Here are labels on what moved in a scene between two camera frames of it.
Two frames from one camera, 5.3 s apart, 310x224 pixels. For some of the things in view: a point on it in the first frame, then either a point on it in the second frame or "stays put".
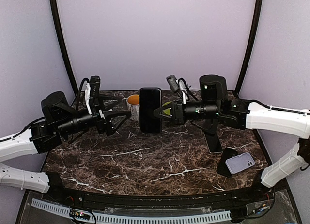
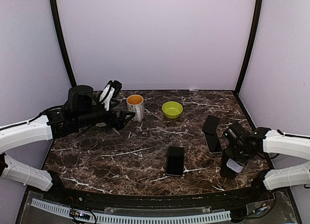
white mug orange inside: x=133 y=103 stays put
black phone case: x=150 y=99 → x=175 y=161
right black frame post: x=258 y=7 stays put
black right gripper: x=177 y=115 → x=228 y=151
